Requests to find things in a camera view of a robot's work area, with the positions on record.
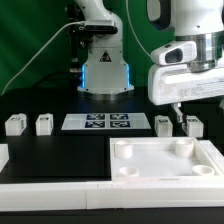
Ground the white front fence bar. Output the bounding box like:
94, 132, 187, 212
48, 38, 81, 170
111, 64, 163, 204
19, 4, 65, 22
0, 180, 224, 212

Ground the white marker sheet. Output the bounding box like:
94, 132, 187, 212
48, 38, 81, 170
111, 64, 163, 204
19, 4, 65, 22
62, 113, 151, 131

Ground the white cable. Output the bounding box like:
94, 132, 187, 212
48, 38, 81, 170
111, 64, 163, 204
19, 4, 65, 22
0, 21, 86, 96

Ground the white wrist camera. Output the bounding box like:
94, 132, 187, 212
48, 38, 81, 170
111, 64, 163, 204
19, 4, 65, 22
151, 41, 197, 66

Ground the white square tabletop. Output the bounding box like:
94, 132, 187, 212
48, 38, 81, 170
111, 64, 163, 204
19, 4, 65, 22
110, 137, 224, 181

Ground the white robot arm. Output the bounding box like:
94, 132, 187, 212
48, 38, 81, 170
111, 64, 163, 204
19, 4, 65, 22
74, 0, 224, 106

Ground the white left fence bar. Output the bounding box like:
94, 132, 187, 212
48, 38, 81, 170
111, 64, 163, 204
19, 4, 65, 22
0, 144, 9, 172

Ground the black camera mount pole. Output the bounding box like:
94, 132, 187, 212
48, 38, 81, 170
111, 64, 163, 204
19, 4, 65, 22
66, 3, 89, 75

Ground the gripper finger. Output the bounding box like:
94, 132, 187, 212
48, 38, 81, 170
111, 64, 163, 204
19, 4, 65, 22
172, 103, 184, 125

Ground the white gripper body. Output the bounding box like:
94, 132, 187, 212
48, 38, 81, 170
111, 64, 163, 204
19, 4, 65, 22
148, 64, 224, 105

